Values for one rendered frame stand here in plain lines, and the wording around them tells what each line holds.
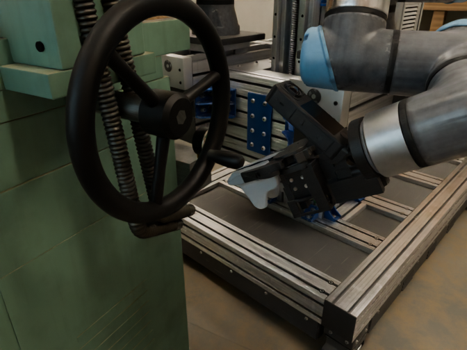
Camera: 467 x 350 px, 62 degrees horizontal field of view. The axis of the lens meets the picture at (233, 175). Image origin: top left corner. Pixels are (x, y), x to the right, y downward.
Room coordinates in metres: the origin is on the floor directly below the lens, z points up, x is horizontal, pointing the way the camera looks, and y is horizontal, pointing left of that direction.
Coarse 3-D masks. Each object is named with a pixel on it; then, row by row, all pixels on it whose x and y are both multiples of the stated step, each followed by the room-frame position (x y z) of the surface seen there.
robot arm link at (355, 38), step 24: (336, 0) 0.50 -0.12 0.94; (360, 0) 0.49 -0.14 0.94; (384, 0) 0.49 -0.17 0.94; (336, 24) 0.49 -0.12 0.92; (360, 24) 0.47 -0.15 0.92; (384, 24) 0.49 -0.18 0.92; (312, 48) 0.48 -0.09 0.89; (336, 48) 0.47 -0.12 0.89; (360, 48) 0.46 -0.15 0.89; (384, 48) 0.46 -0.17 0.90; (312, 72) 0.48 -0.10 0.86; (336, 72) 0.47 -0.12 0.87; (360, 72) 0.46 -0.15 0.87; (384, 72) 0.45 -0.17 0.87
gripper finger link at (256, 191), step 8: (248, 168) 0.47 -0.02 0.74; (232, 176) 0.48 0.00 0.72; (240, 176) 0.46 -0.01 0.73; (232, 184) 0.48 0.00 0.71; (240, 184) 0.47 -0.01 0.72; (248, 184) 0.47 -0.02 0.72; (256, 184) 0.46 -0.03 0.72; (264, 184) 0.45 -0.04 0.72; (272, 184) 0.45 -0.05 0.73; (248, 192) 0.47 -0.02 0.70; (256, 192) 0.46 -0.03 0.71; (264, 192) 0.45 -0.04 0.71; (256, 200) 0.46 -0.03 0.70; (264, 200) 0.45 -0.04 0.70
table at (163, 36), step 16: (144, 32) 0.71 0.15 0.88; (160, 32) 0.74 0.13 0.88; (176, 32) 0.78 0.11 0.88; (0, 48) 0.49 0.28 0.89; (160, 48) 0.74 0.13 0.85; (176, 48) 0.78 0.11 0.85; (0, 64) 0.49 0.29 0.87; (16, 64) 0.50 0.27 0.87; (144, 64) 0.57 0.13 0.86; (0, 80) 0.48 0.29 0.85; (16, 80) 0.47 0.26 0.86; (32, 80) 0.45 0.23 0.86; (48, 80) 0.44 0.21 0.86; (64, 80) 0.45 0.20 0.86; (112, 80) 0.52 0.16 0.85; (48, 96) 0.44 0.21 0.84; (64, 96) 0.45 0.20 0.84
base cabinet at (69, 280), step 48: (0, 192) 0.45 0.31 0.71; (48, 192) 0.51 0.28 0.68; (144, 192) 0.67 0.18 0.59; (0, 240) 0.44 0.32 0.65; (48, 240) 0.49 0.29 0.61; (96, 240) 0.56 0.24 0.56; (144, 240) 0.66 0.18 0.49; (0, 288) 0.42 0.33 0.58; (48, 288) 0.47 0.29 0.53; (96, 288) 0.54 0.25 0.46; (144, 288) 0.64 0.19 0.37; (0, 336) 0.40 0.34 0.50; (48, 336) 0.46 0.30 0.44; (96, 336) 0.52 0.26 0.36; (144, 336) 0.62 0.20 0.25
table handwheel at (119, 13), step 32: (128, 0) 0.44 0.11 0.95; (160, 0) 0.47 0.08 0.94; (96, 32) 0.40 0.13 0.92; (128, 32) 0.43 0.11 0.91; (96, 64) 0.38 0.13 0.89; (224, 64) 0.58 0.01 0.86; (96, 96) 0.38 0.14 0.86; (128, 96) 0.51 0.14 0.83; (160, 96) 0.47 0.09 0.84; (192, 96) 0.52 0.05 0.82; (224, 96) 0.58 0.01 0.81; (160, 128) 0.45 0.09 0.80; (224, 128) 0.58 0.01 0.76; (96, 160) 0.37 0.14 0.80; (160, 160) 0.46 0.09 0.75; (96, 192) 0.36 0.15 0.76; (160, 192) 0.45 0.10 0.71; (192, 192) 0.50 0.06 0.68
